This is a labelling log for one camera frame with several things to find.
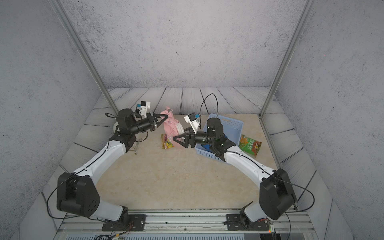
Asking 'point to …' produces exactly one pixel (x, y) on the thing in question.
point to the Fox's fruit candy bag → (166, 144)
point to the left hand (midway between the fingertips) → (169, 117)
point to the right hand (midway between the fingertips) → (176, 138)
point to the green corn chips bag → (249, 145)
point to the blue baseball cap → (207, 147)
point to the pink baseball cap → (173, 127)
